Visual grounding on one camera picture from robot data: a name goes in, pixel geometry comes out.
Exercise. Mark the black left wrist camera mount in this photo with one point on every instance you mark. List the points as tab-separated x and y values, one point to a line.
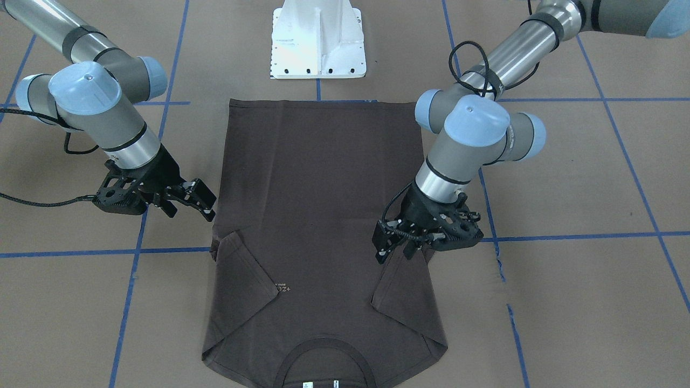
457	225

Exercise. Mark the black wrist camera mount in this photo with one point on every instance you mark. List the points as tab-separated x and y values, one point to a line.
457	225
119	191

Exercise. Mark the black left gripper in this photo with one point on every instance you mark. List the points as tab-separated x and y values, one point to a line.
414	210

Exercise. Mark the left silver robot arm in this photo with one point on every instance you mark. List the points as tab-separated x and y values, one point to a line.
473	129

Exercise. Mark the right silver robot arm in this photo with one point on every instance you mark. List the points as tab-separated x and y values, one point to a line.
96	95

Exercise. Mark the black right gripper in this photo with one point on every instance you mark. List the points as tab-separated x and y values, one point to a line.
163	171

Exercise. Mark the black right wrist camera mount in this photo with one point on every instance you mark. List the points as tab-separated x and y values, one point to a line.
119	191

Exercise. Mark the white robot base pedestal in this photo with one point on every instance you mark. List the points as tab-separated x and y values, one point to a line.
317	40

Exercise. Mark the dark brown t-shirt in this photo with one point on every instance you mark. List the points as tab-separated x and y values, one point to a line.
299	297

